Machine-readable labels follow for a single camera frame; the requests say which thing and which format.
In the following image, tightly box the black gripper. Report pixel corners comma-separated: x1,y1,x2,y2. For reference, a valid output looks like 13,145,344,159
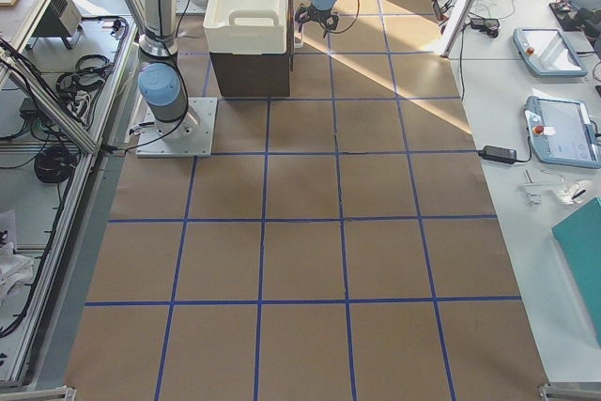
295,4,339,38

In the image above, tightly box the white drawer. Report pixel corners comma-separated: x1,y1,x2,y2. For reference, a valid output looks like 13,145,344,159
293,23,304,50

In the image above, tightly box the dark wooden drawer cabinet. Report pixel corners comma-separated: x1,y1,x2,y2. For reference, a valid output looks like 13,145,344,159
210,53,292,98

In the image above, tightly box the white plastic tray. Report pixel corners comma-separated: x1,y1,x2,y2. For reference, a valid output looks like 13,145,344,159
203,0,288,54

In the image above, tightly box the black power adapter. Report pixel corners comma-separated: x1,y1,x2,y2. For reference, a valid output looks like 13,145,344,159
477,146,518,164

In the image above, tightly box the upper teach pendant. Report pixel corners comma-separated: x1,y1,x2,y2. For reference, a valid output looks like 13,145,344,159
513,28,588,77

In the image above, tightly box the teach pendant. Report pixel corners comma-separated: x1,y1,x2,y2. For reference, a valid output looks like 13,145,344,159
513,28,588,77
524,96,600,169

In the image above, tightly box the lower teach pendant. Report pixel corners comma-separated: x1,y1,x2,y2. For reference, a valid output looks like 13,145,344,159
524,96,600,169

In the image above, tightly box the grey electronics box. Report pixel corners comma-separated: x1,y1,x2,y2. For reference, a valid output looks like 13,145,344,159
32,0,83,50

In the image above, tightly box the teal board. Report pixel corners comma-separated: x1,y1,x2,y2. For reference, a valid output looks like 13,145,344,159
552,197,600,335

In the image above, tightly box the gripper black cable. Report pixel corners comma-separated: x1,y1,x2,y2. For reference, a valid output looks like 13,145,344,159
328,0,362,36

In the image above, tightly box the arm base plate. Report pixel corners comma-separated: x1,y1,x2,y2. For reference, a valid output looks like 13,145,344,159
134,97,218,158

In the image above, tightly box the coiled black cable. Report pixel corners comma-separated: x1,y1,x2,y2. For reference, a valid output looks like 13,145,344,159
33,144,77,185

